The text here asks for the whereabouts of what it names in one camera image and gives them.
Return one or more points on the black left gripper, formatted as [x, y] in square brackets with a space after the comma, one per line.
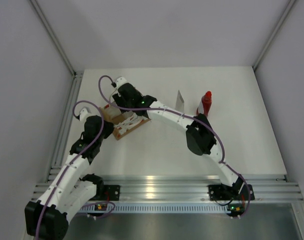
[109, 127]

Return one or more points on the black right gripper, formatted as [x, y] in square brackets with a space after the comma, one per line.
[118, 99]

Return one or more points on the burlap watermelon canvas bag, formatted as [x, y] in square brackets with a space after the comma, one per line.
[124, 123]

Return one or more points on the white sachet packet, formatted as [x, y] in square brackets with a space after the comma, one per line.
[179, 105]

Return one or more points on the red liquid bottle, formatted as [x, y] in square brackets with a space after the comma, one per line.
[205, 104]

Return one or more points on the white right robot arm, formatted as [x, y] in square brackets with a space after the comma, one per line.
[201, 139]

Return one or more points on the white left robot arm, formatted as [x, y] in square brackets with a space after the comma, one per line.
[50, 215]

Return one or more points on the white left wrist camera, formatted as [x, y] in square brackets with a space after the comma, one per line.
[84, 114]

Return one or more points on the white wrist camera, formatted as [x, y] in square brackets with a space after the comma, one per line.
[120, 81]
[84, 114]

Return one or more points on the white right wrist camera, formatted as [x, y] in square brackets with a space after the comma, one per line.
[120, 81]

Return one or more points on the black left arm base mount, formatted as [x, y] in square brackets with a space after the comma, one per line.
[111, 193]

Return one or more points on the slotted grey cable duct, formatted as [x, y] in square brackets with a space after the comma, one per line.
[136, 208]

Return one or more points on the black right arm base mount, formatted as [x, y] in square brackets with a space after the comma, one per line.
[223, 193]

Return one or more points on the aluminium front rail frame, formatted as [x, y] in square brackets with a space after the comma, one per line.
[194, 189]

